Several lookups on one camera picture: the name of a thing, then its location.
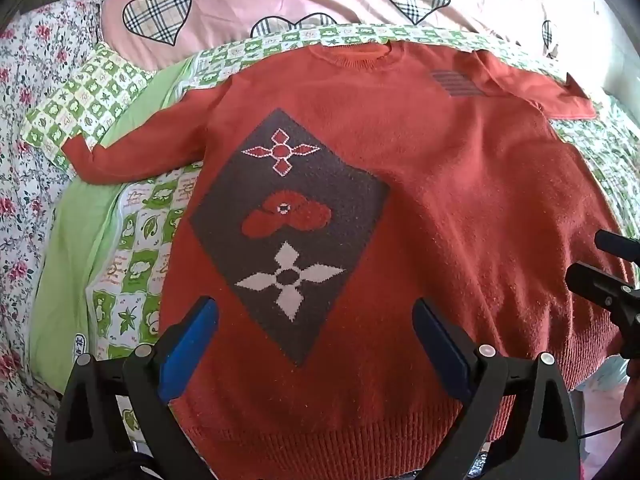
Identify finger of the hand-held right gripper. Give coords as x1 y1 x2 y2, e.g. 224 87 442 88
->
565 261 640 358
595 230 640 262

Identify floral bedsheet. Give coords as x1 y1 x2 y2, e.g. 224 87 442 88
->
0 0 131 476

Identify green checkered quilt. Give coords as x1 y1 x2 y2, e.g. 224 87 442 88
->
22 22 640 461

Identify black cable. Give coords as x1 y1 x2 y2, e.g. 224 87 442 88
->
579 421 626 440

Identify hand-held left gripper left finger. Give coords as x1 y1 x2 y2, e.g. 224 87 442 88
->
52 296 221 480

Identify orange knit sweater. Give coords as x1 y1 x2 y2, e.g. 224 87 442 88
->
61 40 638 468

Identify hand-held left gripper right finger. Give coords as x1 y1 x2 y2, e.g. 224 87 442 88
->
411 297 583 480

